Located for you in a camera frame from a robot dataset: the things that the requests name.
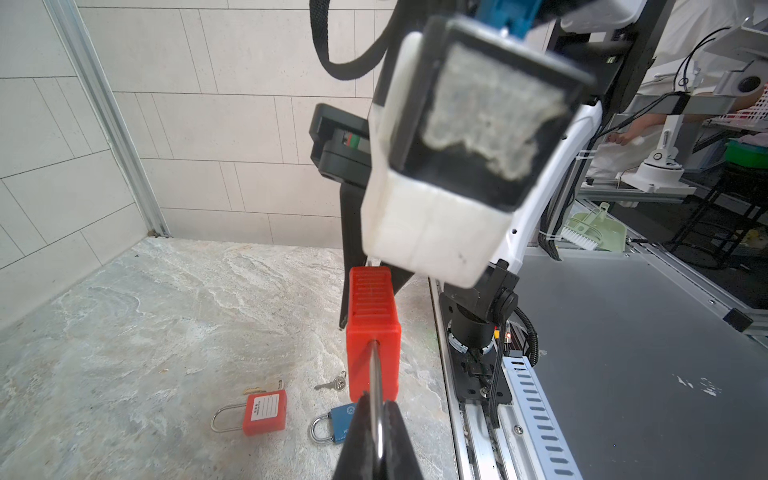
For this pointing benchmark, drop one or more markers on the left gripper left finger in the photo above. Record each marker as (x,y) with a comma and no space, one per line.
(358,459)

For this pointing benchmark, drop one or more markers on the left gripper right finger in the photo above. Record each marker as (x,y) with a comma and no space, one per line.
(399,461)

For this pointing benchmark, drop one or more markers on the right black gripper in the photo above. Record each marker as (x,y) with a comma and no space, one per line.
(341,152)

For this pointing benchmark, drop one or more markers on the small blue padlock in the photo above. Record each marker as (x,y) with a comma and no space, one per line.
(332,427)

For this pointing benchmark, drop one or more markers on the red padlock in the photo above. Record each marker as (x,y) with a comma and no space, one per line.
(373,341)
(263,412)

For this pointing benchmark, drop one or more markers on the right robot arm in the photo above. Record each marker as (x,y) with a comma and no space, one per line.
(612,41)

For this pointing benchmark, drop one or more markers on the green dustpan with brush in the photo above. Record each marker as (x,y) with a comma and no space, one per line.
(595,230)

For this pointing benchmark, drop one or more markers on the background white robot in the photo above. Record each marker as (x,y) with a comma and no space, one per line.
(722,68)

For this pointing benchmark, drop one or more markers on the aluminium mounting rail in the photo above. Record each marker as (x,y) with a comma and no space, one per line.
(488,433)

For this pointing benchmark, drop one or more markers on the loose key with ring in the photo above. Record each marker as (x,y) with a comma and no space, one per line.
(337,383)

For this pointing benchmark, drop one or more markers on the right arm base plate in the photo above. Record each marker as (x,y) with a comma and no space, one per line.
(470,327)

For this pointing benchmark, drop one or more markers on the white slotted cable duct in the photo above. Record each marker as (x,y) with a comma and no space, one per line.
(536,438)

